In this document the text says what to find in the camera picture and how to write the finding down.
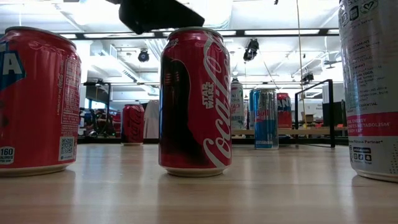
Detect red Star Wars Coca-Cola can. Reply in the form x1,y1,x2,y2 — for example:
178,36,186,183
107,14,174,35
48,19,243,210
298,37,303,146
157,26,233,178

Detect white Celsius Peach Vibe can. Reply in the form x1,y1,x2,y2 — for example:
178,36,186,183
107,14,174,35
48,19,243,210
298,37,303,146
231,77,246,130

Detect blue silver Red Bull can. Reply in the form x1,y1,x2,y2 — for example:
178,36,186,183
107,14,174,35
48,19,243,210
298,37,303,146
252,88,279,151
248,90,254,130

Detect red Fanta can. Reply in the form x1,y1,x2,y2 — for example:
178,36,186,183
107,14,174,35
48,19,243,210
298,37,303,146
276,92,293,129
0,26,82,178

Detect black ceiling light beam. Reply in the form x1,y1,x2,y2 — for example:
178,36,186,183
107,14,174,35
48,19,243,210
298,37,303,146
0,27,342,40

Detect white hanging cloth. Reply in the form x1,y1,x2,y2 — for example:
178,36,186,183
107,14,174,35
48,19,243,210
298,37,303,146
143,99,160,139

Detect red Coca-Cola can black script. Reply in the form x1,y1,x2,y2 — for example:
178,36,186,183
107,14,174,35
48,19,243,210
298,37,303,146
120,104,146,147

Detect cardboard box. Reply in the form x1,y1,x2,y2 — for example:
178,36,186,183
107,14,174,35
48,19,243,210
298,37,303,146
300,111,315,124

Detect black monitor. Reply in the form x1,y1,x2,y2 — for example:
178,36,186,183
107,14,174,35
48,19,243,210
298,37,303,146
322,101,348,128

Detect silver Celsius can pink band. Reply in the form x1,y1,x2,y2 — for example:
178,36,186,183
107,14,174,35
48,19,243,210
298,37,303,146
338,0,398,183

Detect black round ceiling camera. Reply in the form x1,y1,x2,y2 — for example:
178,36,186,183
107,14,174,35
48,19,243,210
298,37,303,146
137,49,150,63

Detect black table rig frame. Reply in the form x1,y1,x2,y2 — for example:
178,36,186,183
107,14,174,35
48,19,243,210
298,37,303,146
76,136,351,146

